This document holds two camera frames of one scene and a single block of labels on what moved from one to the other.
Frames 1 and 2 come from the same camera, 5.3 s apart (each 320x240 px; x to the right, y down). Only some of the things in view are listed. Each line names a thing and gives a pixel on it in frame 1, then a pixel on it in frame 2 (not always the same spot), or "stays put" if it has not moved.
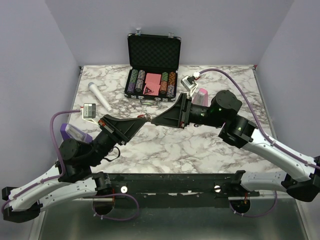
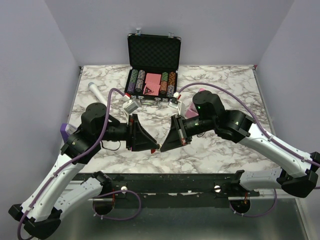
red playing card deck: x=153 y=82 stays put
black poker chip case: x=153 y=63 stays put
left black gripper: x=121 y=130 to x=137 y=137
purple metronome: x=68 y=131 stays put
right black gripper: x=177 y=116 to x=176 y=138
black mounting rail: x=172 y=190 stays put
